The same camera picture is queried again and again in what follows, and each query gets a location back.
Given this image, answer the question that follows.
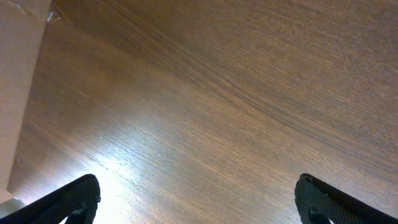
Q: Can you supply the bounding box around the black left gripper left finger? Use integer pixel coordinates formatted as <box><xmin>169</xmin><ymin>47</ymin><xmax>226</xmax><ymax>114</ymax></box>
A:
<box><xmin>1</xmin><ymin>174</ymin><xmax>101</xmax><ymax>224</ymax></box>

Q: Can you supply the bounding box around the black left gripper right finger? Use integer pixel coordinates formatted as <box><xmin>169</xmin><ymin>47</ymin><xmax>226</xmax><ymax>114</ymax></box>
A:
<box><xmin>294</xmin><ymin>174</ymin><xmax>397</xmax><ymax>224</ymax></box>

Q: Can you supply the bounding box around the brown cardboard box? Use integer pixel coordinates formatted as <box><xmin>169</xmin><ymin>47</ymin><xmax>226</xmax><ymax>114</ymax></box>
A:
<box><xmin>1</xmin><ymin>0</ymin><xmax>51</xmax><ymax>202</ymax></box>

